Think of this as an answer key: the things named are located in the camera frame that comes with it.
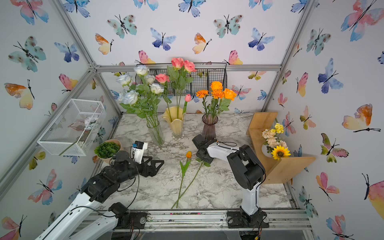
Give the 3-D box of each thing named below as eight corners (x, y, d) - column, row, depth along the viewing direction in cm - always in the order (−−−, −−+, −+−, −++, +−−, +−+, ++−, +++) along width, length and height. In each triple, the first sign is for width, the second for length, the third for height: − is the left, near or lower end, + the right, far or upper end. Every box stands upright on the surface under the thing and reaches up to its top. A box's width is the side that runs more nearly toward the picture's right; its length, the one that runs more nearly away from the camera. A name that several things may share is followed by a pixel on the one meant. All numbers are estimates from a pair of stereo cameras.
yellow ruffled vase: (167, 142, 106) (161, 121, 88) (170, 128, 114) (164, 106, 96) (185, 142, 106) (182, 121, 88) (186, 128, 114) (184, 106, 96)
